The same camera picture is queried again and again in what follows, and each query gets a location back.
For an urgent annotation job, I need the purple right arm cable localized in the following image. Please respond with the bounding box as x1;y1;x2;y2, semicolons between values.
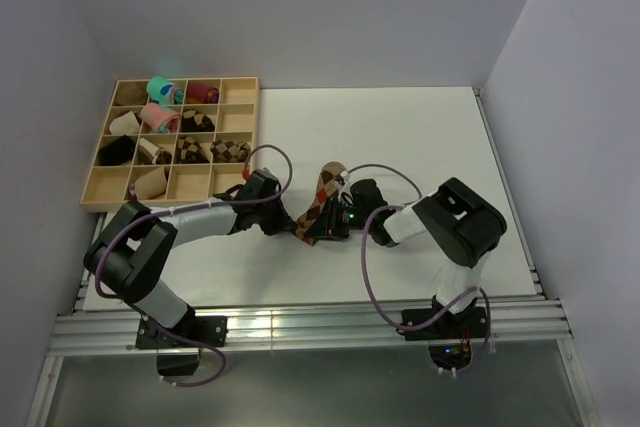
344;163;492;378

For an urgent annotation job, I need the mint green rolled sock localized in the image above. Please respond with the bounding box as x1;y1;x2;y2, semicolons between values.
146;76;184;105

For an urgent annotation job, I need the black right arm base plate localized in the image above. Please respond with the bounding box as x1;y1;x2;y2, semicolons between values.
397;303;490;341

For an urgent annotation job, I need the dark brown argyle rolled sock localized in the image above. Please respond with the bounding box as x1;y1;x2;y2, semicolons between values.
180;109;215;133

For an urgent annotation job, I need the grey brown argyle rolled sock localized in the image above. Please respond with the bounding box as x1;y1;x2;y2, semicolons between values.
210;139;251;163

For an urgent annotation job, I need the tan rolled sock purple trim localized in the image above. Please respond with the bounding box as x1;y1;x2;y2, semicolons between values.
128;167;168;201

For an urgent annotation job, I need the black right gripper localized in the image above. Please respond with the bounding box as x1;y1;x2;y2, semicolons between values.
306;195;372;240

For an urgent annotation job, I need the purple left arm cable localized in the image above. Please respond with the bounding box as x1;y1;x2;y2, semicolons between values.
94;144;293;388

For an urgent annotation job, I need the aluminium mounting rail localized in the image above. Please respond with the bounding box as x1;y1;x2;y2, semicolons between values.
44;296;574;427

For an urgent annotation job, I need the brown yellow argyle rolled sock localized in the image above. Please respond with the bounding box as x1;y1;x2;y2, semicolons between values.
175;136;209;164

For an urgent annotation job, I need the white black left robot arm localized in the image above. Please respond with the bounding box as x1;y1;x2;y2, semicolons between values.
84;169;296;346

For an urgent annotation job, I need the black rolled sock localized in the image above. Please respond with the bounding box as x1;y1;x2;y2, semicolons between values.
97;135;136;166

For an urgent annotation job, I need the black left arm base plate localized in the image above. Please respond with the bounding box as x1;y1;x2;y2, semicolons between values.
135;316;227;350

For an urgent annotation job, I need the maroon rolled sock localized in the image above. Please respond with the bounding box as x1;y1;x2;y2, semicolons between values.
185;82;219;104

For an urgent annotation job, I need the pink rolled sock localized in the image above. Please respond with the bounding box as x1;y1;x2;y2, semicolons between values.
140;103;180;134

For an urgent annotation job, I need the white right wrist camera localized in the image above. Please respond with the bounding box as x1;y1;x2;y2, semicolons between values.
335;170;353;204

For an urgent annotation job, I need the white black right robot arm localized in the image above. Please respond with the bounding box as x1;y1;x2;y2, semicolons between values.
309;177;507;337

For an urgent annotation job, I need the cream and brown rolled sock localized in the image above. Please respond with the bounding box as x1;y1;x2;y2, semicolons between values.
137;138;172;165

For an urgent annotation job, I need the beige orange argyle sock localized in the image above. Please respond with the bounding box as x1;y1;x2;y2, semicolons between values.
294;161;347;246

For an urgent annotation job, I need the wooden compartment tray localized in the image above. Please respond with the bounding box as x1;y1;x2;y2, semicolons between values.
81;77;259;212

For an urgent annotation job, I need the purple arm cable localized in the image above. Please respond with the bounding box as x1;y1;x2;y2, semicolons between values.
94;144;293;388
344;163;492;378

